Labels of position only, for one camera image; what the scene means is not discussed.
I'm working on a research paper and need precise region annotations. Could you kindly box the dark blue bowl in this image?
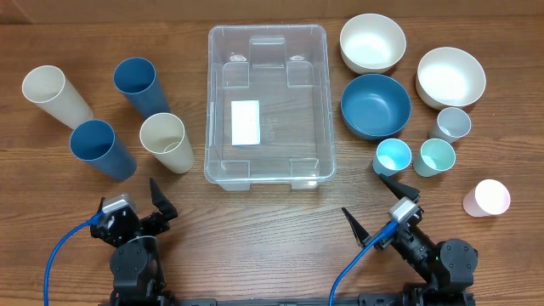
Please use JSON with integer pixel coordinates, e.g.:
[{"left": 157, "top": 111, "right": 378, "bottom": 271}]
[{"left": 340, "top": 74, "right": 412, "bottom": 141}]

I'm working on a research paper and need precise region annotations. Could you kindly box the blue tall cup front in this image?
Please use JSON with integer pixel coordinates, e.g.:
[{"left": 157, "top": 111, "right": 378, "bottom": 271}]
[{"left": 70, "top": 119, "right": 137, "bottom": 181}]

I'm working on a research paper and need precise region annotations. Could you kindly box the pink small cup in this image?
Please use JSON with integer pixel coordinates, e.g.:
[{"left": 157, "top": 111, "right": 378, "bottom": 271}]
[{"left": 462, "top": 179, "right": 511, "bottom": 217}]

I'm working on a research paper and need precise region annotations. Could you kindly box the grey small cup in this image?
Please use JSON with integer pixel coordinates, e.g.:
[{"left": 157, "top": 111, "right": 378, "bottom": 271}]
[{"left": 429, "top": 107, "right": 472, "bottom": 144}]

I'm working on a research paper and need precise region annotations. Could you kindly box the light blue small cup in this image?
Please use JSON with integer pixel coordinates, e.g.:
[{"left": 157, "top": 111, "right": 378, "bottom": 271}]
[{"left": 372, "top": 139, "right": 412, "bottom": 176}]

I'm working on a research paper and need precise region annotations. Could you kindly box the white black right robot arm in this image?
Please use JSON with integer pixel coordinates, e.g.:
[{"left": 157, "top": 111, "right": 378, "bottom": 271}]
[{"left": 328, "top": 174, "right": 478, "bottom": 306}]

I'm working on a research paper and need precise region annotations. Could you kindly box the cream bowl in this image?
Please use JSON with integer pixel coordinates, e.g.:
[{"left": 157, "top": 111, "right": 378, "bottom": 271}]
[
  {"left": 416, "top": 47, "right": 486, "bottom": 110},
  {"left": 340, "top": 14, "right": 407, "bottom": 75}
]

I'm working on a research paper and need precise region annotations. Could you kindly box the cream tall cup near container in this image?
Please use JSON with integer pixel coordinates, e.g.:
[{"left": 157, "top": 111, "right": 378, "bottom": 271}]
[{"left": 139, "top": 112, "right": 195, "bottom": 173}]

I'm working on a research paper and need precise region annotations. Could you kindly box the blue tall cup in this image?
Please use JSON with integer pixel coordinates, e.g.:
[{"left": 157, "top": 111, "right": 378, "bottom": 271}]
[
  {"left": 113, "top": 57, "right": 170, "bottom": 119},
  {"left": 70, "top": 119, "right": 137, "bottom": 181}
]

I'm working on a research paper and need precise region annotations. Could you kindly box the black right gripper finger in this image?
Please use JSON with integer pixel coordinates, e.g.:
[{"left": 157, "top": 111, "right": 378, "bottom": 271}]
[
  {"left": 378, "top": 173, "right": 420, "bottom": 202},
  {"left": 342, "top": 207, "right": 371, "bottom": 248}
]

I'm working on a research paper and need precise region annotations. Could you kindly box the clear plastic storage container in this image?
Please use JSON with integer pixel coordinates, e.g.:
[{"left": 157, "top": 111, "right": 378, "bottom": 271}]
[{"left": 204, "top": 25, "right": 337, "bottom": 191}]

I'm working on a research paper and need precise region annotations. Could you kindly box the left blue cable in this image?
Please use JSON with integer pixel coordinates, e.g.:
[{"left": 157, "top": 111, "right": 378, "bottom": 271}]
[{"left": 42, "top": 212, "right": 105, "bottom": 306}]

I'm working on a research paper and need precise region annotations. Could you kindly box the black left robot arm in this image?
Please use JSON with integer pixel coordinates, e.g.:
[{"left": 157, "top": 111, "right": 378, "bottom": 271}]
[{"left": 90, "top": 178, "right": 178, "bottom": 305}]

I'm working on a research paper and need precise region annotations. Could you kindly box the blue cable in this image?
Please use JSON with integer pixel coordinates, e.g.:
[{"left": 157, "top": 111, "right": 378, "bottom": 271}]
[
  {"left": 328, "top": 219, "right": 400, "bottom": 306},
  {"left": 42, "top": 212, "right": 105, "bottom": 306}
]

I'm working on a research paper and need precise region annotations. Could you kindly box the mint green small cup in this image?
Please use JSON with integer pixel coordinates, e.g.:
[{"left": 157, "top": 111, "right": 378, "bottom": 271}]
[{"left": 413, "top": 139, "right": 456, "bottom": 177}]

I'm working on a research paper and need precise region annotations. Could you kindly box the blue tall cup rear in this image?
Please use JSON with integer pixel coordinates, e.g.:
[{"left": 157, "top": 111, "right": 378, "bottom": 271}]
[{"left": 113, "top": 57, "right": 170, "bottom": 119}]

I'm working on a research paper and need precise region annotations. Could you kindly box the cream tall cup far left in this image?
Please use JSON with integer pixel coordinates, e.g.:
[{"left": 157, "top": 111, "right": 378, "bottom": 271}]
[{"left": 21, "top": 65, "right": 94, "bottom": 129}]

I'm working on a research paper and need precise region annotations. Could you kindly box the right blue cable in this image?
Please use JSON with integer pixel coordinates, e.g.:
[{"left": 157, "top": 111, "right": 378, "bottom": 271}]
[{"left": 328, "top": 219, "right": 400, "bottom": 306}]

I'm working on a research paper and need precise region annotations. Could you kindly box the white label in container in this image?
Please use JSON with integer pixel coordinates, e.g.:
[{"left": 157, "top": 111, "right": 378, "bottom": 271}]
[{"left": 231, "top": 100, "right": 261, "bottom": 146}]

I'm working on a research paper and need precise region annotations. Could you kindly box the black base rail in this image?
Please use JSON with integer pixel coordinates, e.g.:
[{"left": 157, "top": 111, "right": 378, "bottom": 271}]
[{"left": 98, "top": 291, "right": 476, "bottom": 306}]

